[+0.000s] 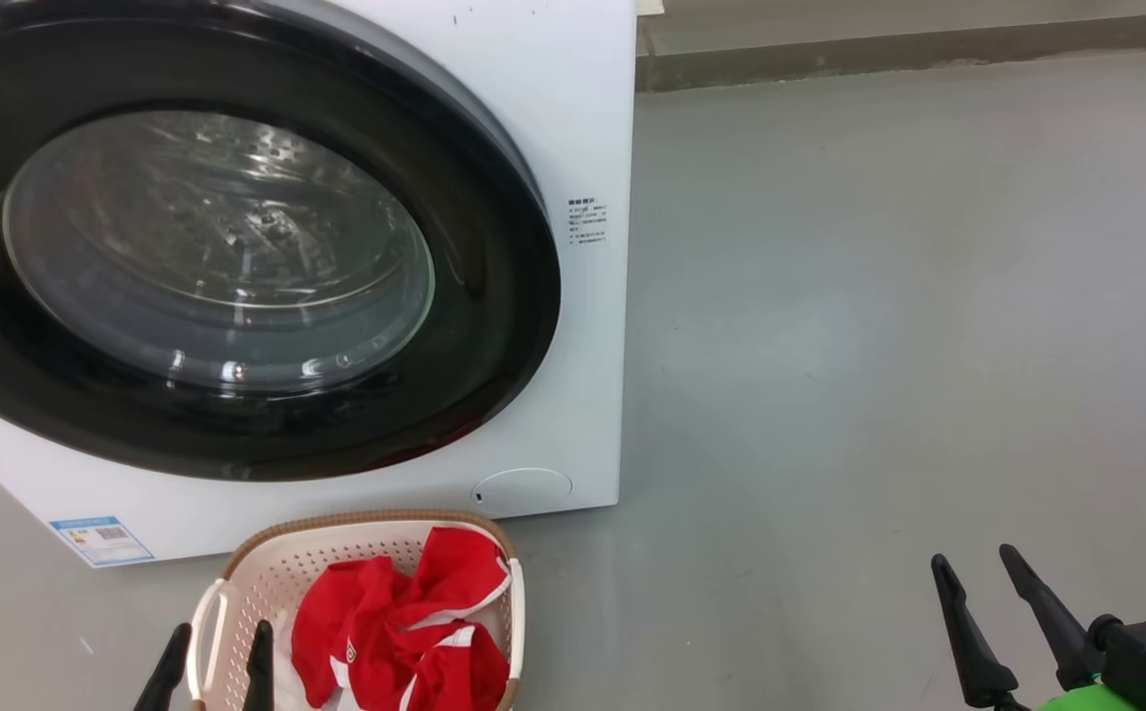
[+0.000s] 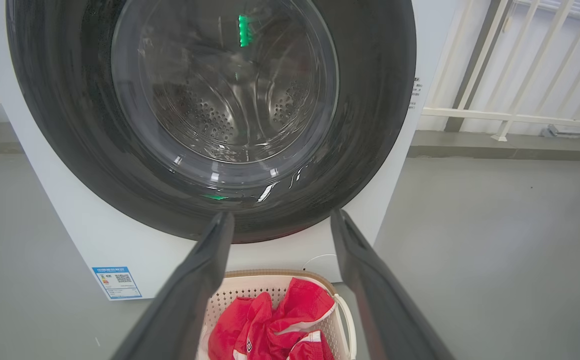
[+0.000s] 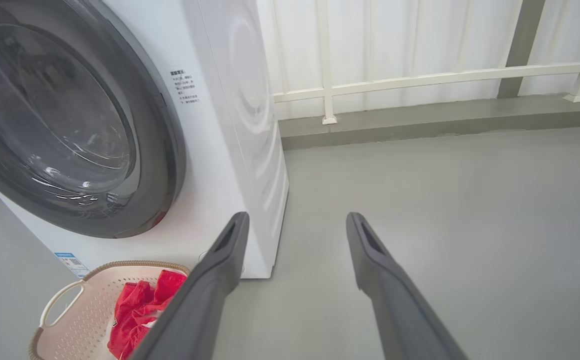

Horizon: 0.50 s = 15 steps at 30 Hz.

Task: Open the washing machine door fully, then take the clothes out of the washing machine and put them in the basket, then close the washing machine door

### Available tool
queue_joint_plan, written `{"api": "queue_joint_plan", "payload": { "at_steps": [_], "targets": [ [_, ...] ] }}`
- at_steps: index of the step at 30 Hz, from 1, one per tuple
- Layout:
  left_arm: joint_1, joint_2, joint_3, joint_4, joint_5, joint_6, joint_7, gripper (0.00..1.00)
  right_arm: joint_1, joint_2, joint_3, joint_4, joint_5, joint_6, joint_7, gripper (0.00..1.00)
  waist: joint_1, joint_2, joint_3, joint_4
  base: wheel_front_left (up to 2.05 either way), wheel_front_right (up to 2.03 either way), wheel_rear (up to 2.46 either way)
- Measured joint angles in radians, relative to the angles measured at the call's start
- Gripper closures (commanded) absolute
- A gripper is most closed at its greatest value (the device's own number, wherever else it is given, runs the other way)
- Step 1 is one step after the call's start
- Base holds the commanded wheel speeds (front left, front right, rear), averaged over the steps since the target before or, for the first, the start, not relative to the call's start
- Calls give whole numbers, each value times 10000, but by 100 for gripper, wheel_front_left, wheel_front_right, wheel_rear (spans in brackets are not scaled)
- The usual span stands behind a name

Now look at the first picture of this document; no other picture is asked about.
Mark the round drain filter cover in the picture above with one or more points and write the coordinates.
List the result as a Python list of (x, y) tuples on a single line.
[(524, 492)]

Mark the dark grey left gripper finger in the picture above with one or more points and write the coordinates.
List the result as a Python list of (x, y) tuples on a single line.
[(168, 681), (259, 671)]

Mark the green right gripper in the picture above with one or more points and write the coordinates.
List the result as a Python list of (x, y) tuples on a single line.
[(1092, 701)]

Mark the cream basket with brown rim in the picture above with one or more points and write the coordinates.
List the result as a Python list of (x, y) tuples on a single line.
[(267, 573)]

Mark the red garment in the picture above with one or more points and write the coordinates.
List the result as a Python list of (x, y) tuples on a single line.
[(385, 622)]

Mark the small printed text sticker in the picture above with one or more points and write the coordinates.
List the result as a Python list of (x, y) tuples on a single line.
[(588, 221)]

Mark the white front-load washing machine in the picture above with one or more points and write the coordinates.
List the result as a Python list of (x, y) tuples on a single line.
[(583, 395)]

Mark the blue energy label sticker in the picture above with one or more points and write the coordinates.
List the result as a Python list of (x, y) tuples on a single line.
[(102, 540)]

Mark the black-rimmed glass washer door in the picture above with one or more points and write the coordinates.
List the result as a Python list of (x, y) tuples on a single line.
[(494, 296)]

